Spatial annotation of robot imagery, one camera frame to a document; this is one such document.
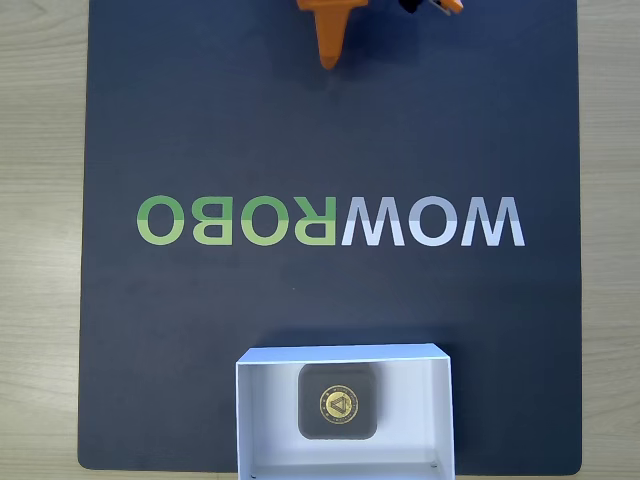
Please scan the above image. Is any orange black camera mount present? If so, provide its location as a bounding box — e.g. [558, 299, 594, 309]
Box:
[397, 0, 464, 16]

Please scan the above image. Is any dark blue WOWROBO mat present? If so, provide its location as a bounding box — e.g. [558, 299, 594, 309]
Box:
[76, 0, 584, 472]

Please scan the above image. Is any white cardboard box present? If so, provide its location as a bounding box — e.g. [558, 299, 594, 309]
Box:
[234, 342, 457, 480]

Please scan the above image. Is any grey square case gold emblem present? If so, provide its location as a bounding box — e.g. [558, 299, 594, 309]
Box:
[298, 363, 379, 442]

